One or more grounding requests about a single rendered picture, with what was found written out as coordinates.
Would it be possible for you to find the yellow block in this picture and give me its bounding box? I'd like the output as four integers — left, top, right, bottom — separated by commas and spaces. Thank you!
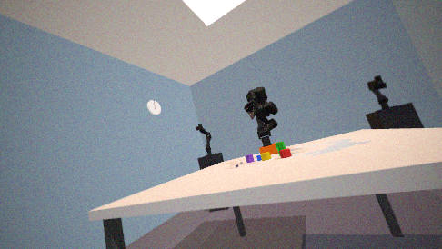
260, 152, 271, 161

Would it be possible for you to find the purple block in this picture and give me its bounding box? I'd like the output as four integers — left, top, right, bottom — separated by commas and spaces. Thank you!
246, 154, 255, 163

